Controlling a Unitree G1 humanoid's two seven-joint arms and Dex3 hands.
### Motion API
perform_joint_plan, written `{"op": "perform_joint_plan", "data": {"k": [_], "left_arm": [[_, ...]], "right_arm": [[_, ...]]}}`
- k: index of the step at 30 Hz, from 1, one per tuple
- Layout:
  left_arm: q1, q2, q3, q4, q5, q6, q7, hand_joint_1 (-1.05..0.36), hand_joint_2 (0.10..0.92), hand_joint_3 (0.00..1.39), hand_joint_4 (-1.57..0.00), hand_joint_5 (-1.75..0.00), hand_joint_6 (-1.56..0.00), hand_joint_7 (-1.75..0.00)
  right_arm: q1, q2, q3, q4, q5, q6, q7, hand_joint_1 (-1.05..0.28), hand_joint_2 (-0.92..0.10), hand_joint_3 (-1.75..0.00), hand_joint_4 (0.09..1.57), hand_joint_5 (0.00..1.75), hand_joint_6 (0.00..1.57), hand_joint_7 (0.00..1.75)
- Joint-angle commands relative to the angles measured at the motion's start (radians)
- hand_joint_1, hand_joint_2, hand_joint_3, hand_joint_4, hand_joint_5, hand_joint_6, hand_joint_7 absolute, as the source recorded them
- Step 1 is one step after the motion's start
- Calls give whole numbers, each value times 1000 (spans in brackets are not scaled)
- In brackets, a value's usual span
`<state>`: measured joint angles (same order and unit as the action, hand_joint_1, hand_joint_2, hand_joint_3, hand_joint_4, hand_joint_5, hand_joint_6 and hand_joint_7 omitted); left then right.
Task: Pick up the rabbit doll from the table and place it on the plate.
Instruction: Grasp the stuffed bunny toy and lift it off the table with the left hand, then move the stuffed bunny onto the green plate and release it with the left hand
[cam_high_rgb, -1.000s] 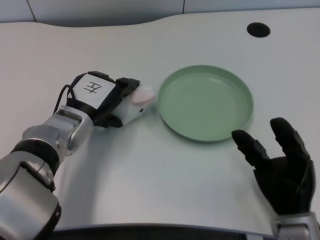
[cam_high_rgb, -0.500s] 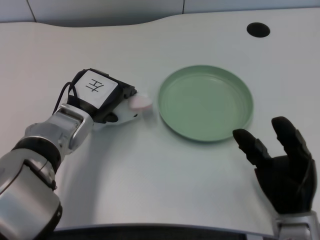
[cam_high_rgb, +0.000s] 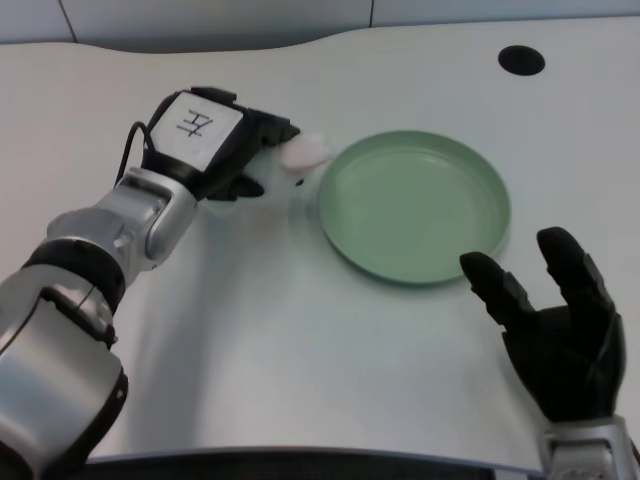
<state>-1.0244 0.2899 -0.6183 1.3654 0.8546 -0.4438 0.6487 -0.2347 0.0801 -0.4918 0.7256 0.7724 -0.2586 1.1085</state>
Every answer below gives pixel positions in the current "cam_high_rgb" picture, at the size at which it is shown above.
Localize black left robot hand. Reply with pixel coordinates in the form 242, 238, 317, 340
141, 86, 302, 203

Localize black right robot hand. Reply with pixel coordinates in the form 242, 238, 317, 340
459, 226, 627, 425

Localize white plush rabbit doll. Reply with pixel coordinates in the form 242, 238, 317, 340
212, 130, 334, 216

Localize green round plate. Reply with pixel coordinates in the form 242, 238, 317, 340
318, 129, 513, 286

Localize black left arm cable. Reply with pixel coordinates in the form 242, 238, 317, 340
114, 121, 154, 187

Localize black round cable grommet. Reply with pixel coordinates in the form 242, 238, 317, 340
497, 45, 546, 77

